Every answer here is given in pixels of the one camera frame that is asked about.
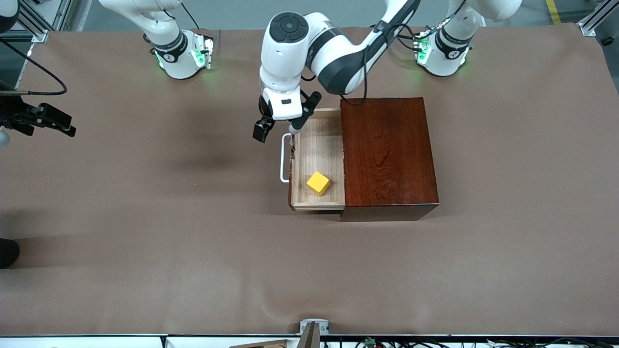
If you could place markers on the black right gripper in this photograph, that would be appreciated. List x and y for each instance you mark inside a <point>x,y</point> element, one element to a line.
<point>13,112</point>

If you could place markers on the yellow cube block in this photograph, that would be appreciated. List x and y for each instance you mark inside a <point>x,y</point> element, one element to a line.
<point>317,183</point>

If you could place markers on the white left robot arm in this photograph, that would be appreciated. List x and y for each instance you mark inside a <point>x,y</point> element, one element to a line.
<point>290,58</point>

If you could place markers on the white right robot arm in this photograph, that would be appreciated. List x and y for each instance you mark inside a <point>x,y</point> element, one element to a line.
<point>174,53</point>

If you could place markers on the dark brown wooden cabinet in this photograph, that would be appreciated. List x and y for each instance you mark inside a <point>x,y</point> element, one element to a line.
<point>391,154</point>

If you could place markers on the black rounded object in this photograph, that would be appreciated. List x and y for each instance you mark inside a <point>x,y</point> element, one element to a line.
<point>7,252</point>

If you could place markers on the brown table cover sheet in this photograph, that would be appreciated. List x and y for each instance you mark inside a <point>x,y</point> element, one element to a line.
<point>145,266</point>

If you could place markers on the brown cardboard piece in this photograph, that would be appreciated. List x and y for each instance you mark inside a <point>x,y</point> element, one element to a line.
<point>261,344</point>

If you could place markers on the small green connector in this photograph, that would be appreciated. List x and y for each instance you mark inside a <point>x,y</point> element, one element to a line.
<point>370,342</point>

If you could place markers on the small black knob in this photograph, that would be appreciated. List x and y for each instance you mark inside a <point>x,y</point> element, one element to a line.
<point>607,41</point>

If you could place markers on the aluminium frame profile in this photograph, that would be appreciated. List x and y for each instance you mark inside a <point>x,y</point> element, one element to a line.
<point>592,24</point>
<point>65,14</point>
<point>34,29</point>

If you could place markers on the grey metal bracket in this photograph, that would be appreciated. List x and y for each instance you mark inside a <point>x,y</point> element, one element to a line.
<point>324,326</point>

